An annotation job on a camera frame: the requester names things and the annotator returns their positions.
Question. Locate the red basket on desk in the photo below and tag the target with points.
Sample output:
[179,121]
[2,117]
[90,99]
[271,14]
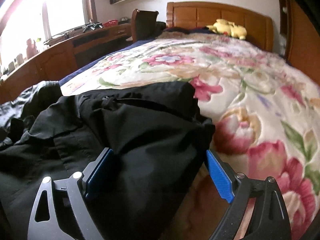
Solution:
[110,23]

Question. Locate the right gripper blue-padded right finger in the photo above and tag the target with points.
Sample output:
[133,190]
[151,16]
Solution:
[269,218]

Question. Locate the floral quilt bedspread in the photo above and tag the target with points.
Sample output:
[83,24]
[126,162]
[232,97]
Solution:
[266,112]

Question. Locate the wooden desk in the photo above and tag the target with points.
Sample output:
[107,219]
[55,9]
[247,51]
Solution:
[64,58]

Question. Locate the yellow Pikachu plush toy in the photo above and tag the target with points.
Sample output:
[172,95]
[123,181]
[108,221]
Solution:
[224,27]

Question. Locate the black coat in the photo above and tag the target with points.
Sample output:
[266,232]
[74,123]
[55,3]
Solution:
[156,141]

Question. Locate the wooden chair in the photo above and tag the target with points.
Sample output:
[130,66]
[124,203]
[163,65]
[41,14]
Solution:
[143,24]

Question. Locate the brown louvered wooden wardrobe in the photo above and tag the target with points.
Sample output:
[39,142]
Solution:
[302,39]

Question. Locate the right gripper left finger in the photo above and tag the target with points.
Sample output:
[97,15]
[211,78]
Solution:
[60,209]

